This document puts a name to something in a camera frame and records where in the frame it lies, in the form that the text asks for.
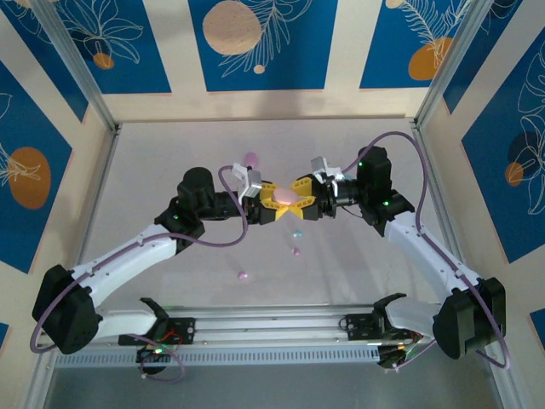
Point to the pink earbud charging case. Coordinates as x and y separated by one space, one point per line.
284 197

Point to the purple earbud charging case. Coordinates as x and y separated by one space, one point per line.
251 159

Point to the purple earbud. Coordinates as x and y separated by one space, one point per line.
295 251
243 276

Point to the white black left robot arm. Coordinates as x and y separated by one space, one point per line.
127 262

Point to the aluminium table side rail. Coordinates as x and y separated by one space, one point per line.
95 200
453 245

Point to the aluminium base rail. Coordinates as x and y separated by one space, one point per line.
264 324

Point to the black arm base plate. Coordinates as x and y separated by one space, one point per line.
183 330
357 326

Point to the aluminium frame post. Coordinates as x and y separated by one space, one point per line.
445 64
78 64

